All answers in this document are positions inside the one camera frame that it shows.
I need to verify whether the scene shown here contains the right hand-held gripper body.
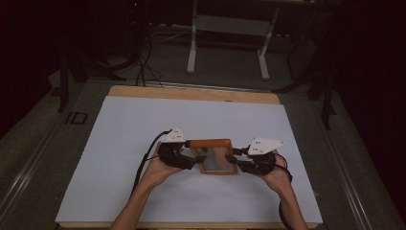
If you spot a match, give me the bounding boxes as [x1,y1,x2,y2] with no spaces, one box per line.
[245,137,286,177]

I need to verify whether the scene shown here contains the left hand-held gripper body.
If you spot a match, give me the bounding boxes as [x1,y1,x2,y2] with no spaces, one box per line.
[157,127,192,170]

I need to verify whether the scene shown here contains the orange framed box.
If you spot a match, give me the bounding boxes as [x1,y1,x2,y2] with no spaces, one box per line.
[185,138,240,176]

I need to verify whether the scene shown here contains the person's left hand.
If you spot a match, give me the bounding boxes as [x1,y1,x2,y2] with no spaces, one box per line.
[140,143,192,190]

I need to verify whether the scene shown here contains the person's right hand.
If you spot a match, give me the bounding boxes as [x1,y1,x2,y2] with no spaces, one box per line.
[259,149,293,196]

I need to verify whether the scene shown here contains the white table mat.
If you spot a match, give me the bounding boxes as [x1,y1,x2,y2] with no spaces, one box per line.
[55,95,324,224]

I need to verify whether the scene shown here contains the metal floor strip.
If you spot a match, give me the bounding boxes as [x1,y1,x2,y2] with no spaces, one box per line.
[143,80,273,94]

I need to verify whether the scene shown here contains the black metal stand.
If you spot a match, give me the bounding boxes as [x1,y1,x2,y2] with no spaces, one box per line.
[56,47,128,113]
[272,12,341,131]

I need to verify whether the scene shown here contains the black floor socket plate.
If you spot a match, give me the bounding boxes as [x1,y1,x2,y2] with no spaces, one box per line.
[64,111,89,126]

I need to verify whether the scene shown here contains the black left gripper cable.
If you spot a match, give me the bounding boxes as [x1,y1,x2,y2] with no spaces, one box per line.
[129,128,173,196]

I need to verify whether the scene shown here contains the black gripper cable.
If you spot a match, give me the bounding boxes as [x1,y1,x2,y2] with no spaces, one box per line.
[129,128,173,196]
[274,152,294,230]

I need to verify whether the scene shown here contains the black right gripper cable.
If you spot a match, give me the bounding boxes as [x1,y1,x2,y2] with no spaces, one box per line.
[274,152,294,230]

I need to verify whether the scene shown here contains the metal floor rail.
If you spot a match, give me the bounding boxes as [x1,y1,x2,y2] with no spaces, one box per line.
[0,119,66,219]
[309,95,375,230]

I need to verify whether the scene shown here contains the black floor cables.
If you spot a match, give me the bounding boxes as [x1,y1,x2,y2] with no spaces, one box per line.
[134,32,165,88]

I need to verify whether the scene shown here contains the white metal stand frame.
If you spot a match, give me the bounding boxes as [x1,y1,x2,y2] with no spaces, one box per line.
[186,0,282,81]

